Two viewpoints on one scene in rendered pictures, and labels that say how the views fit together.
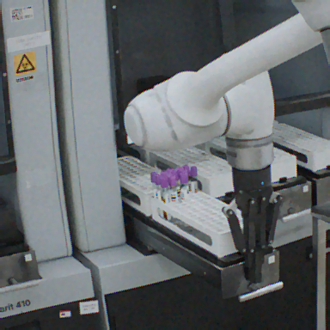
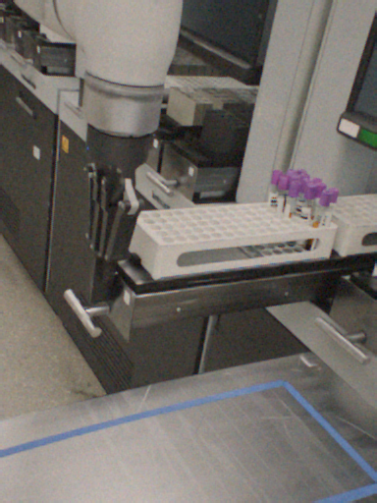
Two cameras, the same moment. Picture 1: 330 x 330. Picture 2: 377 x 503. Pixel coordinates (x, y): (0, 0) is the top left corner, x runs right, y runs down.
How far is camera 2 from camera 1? 1.98 m
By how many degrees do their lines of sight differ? 76
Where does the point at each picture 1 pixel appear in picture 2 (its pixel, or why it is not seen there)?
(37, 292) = not seen: hidden behind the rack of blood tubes
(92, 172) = (311, 144)
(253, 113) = (75, 17)
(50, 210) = (265, 156)
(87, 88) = (348, 22)
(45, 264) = not seen: hidden behind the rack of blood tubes
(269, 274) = (122, 316)
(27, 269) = (187, 182)
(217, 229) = (153, 217)
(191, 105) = not seen: outside the picture
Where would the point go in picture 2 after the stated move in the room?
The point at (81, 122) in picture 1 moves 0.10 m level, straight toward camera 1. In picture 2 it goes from (325, 71) to (264, 64)
